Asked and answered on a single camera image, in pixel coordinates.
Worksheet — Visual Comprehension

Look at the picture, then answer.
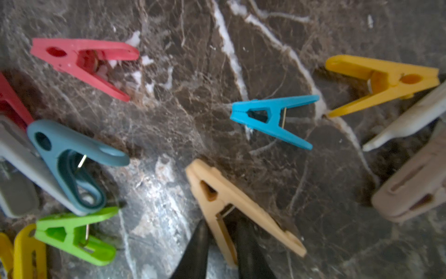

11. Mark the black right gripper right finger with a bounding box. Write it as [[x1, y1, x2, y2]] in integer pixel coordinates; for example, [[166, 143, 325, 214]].
[[236, 218, 276, 279]]

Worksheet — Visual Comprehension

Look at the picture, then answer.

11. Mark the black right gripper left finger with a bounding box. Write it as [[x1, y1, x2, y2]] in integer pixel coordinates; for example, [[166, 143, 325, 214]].
[[171, 219, 211, 279]]

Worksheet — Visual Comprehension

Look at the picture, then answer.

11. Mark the tan clothespin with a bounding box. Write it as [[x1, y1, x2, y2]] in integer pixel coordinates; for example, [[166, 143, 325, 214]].
[[185, 159, 307, 268]]

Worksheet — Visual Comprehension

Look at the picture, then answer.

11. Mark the yellow clothespin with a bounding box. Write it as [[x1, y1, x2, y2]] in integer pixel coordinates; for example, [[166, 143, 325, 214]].
[[13, 223, 48, 279], [1, 232, 14, 279], [325, 55, 440, 118]]

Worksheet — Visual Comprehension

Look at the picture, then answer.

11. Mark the green clothespin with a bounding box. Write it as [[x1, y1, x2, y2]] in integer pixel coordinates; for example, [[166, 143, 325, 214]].
[[34, 206, 118, 266]]

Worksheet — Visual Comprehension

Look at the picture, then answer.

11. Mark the blue clothespin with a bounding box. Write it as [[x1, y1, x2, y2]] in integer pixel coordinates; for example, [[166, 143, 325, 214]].
[[230, 95, 319, 151]]

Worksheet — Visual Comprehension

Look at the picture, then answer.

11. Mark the teal large clothespin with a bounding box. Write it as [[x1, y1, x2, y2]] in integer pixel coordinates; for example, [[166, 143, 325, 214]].
[[27, 120, 130, 214]]

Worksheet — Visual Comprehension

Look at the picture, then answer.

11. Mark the beige pink clothespin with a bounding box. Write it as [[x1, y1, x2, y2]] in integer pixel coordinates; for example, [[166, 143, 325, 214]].
[[372, 120, 446, 223]]

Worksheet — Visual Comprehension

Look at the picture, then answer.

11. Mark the yellow clothespin at edge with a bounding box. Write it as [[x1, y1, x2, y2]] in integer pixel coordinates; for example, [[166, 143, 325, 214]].
[[1, 232, 14, 279]]

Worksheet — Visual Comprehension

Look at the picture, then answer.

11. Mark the grey clothespin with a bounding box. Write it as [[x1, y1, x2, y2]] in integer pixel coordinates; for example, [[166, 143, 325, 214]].
[[1, 115, 86, 218]]

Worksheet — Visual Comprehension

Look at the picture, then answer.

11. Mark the white clothespin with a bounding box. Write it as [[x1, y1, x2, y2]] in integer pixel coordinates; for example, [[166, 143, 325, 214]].
[[362, 82, 446, 152]]

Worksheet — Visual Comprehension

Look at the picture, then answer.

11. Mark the dark red clothespin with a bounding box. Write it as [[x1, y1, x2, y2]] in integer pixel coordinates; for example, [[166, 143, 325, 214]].
[[1, 74, 34, 132]]

